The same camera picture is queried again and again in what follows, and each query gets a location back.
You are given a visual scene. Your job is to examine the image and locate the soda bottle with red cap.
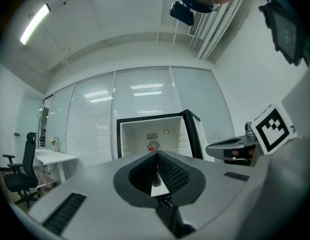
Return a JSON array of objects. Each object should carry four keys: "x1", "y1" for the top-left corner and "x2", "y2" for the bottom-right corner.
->
[{"x1": 147, "y1": 146, "x2": 162, "y2": 188}]

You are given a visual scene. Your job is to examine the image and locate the white desk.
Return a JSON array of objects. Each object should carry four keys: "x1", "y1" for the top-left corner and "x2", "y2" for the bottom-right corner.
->
[{"x1": 33, "y1": 148, "x2": 79, "y2": 185}]

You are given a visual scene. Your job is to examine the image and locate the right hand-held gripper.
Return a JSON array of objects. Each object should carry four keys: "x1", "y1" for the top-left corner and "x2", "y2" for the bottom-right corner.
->
[{"x1": 205, "y1": 102, "x2": 300, "y2": 165}]

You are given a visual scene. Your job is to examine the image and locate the black square device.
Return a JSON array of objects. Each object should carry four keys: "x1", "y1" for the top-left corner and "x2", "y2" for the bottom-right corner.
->
[{"x1": 258, "y1": 0, "x2": 310, "y2": 66}]

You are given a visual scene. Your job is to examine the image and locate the black head-worn camera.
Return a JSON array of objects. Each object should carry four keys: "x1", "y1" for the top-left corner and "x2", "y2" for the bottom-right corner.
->
[{"x1": 169, "y1": 0, "x2": 195, "y2": 26}]

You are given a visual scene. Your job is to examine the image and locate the black office chair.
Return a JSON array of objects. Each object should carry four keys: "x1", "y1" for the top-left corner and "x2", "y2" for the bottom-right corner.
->
[{"x1": 2, "y1": 131, "x2": 42, "y2": 205}]

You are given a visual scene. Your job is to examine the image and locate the white ceiling air vent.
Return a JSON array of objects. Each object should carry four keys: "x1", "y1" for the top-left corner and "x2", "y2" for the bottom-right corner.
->
[{"x1": 187, "y1": 10, "x2": 204, "y2": 38}]

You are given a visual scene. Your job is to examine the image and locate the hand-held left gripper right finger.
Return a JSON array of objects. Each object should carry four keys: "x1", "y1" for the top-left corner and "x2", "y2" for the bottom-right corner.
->
[{"x1": 157, "y1": 150, "x2": 207, "y2": 208}]

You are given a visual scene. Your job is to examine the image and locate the long ceiling light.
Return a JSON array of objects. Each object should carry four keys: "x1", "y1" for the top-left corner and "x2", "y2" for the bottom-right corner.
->
[{"x1": 19, "y1": 3, "x2": 52, "y2": 46}]

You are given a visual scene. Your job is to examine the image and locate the white ceiling pipes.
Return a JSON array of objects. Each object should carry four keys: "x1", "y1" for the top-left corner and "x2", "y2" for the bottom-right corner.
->
[{"x1": 194, "y1": 0, "x2": 249, "y2": 64}]

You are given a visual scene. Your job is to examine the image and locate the white fridge with black frame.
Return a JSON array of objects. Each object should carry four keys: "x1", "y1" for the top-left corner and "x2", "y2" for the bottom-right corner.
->
[{"x1": 116, "y1": 109, "x2": 209, "y2": 160}]

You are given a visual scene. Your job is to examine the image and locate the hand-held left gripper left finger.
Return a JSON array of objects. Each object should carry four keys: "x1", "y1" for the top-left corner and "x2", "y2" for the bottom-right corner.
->
[{"x1": 113, "y1": 150, "x2": 159, "y2": 209}]

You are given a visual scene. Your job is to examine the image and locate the glass partition with blinds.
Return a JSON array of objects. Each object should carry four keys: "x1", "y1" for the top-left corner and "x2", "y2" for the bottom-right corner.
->
[{"x1": 46, "y1": 65, "x2": 236, "y2": 170}]

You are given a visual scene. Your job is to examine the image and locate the pink flowers in vase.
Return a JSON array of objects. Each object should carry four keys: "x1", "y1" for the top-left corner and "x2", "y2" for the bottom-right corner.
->
[{"x1": 48, "y1": 136, "x2": 59, "y2": 153}]

